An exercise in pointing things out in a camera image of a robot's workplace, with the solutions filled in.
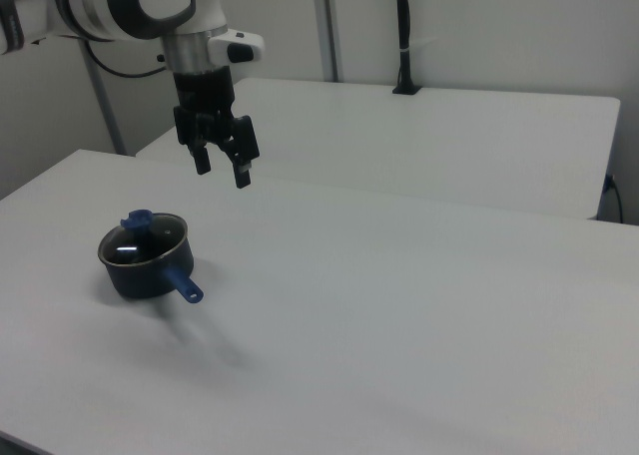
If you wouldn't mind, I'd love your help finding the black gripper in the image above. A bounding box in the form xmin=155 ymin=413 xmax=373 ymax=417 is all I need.
xmin=172 ymin=67 xmax=262 ymax=191

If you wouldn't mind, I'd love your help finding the glass lid with blue knob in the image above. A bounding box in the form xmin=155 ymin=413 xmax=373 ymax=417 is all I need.
xmin=98 ymin=209 xmax=188 ymax=268

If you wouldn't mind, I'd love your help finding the dark blue saucepan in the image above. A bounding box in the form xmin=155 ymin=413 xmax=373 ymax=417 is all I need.
xmin=101 ymin=225 xmax=206 ymax=306

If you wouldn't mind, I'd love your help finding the black pole stand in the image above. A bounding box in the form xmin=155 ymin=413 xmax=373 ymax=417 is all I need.
xmin=391 ymin=0 xmax=423 ymax=97

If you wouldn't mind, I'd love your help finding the thin grey wall post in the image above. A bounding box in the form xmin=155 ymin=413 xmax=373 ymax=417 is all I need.
xmin=76 ymin=39 xmax=127 ymax=157

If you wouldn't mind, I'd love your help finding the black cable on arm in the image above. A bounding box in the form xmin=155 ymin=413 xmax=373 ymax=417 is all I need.
xmin=81 ymin=39 xmax=167 ymax=79

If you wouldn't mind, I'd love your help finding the wide grey wall post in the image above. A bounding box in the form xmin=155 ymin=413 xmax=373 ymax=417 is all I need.
xmin=311 ymin=0 xmax=346 ymax=84

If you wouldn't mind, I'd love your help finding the black cable at table edge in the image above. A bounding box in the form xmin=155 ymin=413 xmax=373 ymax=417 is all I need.
xmin=603 ymin=174 xmax=626 ymax=224

